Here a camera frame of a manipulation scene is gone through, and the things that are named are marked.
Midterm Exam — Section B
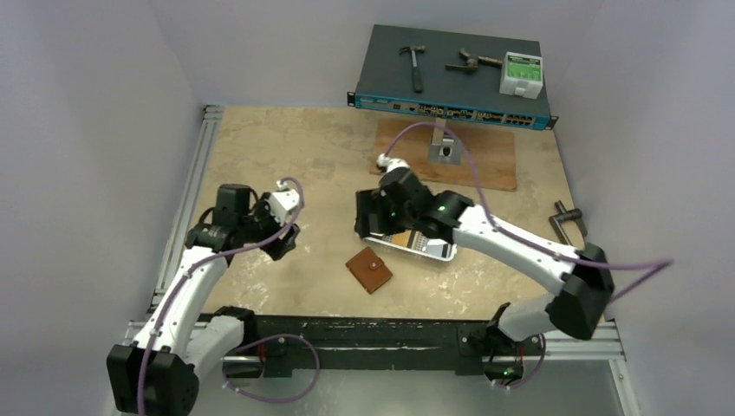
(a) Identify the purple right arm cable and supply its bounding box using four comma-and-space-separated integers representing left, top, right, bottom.
381, 121, 674, 305

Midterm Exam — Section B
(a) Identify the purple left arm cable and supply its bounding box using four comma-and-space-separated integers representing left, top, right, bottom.
135, 176, 305, 416

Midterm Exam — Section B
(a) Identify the brown leather card holder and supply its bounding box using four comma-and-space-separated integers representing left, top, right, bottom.
345, 247, 394, 294

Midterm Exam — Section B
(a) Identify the metal T-handle tool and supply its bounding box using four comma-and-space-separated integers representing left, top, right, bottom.
549, 200, 588, 245

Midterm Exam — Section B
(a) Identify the white plastic basket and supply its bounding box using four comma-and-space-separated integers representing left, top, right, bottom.
363, 231, 458, 262

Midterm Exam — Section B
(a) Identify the silver metal stand bracket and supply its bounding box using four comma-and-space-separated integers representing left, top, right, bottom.
428, 118, 462, 166

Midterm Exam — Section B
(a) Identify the small hammer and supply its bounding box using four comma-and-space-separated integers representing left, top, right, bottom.
399, 45, 426, 94

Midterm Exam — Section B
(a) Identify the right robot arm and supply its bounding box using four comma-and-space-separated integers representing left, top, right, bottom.
354, 167, 615, 353

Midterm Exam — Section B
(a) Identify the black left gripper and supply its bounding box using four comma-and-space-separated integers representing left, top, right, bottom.
237, 193, 298, 258

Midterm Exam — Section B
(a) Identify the gold striped credit card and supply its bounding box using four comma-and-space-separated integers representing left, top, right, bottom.
391, 231, 422, 250

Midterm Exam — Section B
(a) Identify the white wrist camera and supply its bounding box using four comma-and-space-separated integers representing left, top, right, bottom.
267, 177, 303, 226
375, 153, 410, 174

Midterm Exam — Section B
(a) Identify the plywood base board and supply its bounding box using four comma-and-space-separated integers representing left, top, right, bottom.
369, 119, 517, 192

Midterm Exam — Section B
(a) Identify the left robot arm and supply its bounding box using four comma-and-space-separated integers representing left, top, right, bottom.
107, 177, 304, 415

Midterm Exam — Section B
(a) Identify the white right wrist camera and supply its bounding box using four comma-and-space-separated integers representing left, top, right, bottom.
375, 153, 410, 174

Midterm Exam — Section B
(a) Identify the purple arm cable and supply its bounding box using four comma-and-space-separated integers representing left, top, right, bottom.
381, 121, 674, 305
135, 176, 305, 416

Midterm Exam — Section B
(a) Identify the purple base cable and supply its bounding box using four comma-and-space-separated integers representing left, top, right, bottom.
222, 334, 322, 404

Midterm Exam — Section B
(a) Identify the white green electrical module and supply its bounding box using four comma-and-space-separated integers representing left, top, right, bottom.
499, 52, 544, 100

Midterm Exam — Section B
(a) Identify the aluminium frame rail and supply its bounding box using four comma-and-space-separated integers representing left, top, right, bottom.
148, 104, 226, 313

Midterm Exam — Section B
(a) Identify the blue network switch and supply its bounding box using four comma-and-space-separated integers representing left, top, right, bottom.
347, 24, 558, 131

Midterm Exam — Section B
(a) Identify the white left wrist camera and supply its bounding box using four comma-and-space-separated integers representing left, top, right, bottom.
267, 177, 303, 226

